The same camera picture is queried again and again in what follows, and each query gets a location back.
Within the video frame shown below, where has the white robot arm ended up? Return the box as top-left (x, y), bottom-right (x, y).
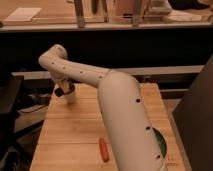
top-left (39, 44), bottom-right (168, 171)

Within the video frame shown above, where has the white paper sheet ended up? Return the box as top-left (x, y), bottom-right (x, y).
top-left (5, 7), bottom-right (41, 22)

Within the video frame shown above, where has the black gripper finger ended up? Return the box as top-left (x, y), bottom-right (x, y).
top-left (69, 84), bottom-right (75, 92)
top-left (54, 88), bottom-right (64, 97)

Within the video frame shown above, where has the green round object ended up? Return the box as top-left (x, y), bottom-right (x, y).
top-left (154, 128), bottom-right (167, 158)

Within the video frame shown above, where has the black equipment at left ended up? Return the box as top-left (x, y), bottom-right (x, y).
top-left (0, 76), bottom-right (24, 160)

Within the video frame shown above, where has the orange red marker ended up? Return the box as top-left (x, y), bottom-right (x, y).
top-left (99, 138), bottom-right (109, 162)

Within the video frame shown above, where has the dark panel at right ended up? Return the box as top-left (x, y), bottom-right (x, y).
top-left (173, 55), bottom-right (213, 171)

